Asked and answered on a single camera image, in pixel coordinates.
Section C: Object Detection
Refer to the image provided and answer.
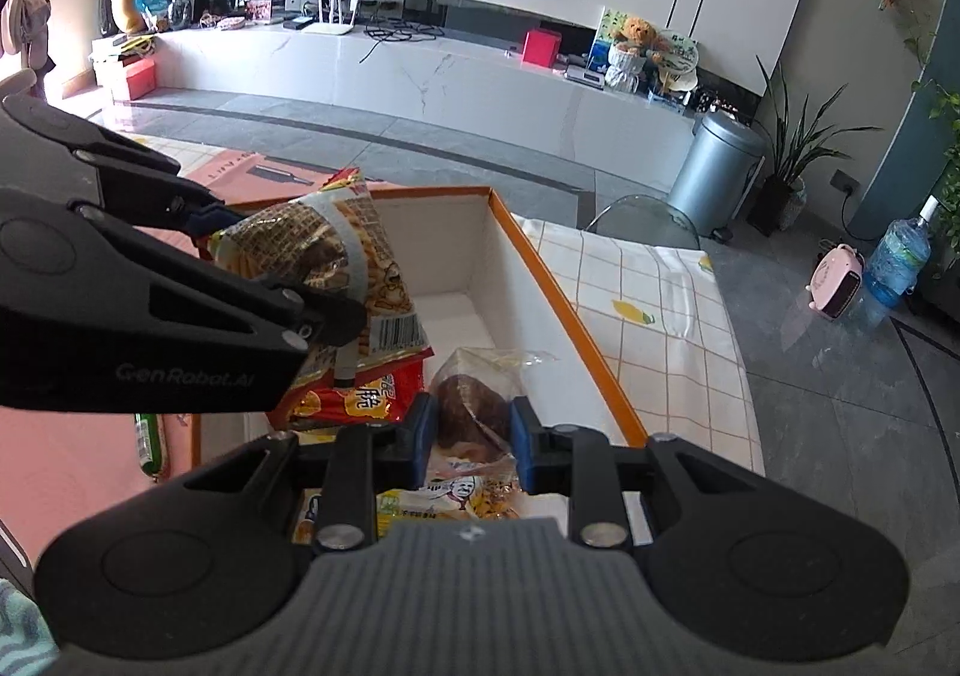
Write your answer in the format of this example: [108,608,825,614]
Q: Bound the black cables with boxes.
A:
[360,19,443,66]

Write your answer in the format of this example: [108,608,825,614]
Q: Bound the white router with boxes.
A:
[307,0,361,38]

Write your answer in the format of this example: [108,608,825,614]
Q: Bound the red square box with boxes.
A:
[523,29,563,68]

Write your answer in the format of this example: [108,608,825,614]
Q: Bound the pink storage box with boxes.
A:
[112,56,157,101]

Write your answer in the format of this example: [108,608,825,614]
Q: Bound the green sausage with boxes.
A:
[133,412,167,482]

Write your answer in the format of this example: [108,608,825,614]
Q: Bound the potted long leaf plant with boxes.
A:
[746,56,886,239]

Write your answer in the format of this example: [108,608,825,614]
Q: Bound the pink heater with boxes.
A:
[810,243,865,321]

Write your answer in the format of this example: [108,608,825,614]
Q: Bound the round painted fan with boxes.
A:
[660,34,702,77]

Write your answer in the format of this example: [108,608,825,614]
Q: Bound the pale yellow snack packet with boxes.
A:
[291,454,526,546]

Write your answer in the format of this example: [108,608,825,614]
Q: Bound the yellow round vase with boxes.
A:
[111,0,162,35]

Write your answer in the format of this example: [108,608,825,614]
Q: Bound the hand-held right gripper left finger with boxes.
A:
[180,392,440,555]

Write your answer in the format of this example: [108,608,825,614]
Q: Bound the blue picture board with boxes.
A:
[589,8,627,84]

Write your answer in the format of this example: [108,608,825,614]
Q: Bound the white storage box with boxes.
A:
[91,38,125,92]

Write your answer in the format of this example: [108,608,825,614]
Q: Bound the teal cloth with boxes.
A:
[0,578,57,676]

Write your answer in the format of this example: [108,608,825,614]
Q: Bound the clear packet brown snack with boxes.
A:
[429,346,560,467]

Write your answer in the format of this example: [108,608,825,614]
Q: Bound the white marble tv cabinet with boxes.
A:
[90,19,702,193]

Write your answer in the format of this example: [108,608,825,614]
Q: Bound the red snack packet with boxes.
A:
[270,357,432,431]

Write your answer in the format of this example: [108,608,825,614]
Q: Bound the cluster of small dark jars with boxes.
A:
[694,86,740,122]

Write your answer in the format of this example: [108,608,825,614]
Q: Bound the blue water jug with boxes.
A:
[862,194,938,309]

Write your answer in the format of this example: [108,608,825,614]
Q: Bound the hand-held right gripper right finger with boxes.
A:
[508,397,773,551]

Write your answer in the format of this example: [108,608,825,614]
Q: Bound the silver trash bin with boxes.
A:
[667,110,766,239]

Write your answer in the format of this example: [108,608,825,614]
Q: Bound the orange stick snack packet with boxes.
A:
[208,167,436,377]

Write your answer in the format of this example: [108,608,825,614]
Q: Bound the brown teddy bear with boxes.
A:
[615,17,665,59]

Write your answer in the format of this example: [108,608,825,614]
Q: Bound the orange cardboard box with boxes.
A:
[191,187,650,548]

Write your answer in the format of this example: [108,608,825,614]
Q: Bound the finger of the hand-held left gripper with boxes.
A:
[0,94,245,236]
[82,211,368,351]

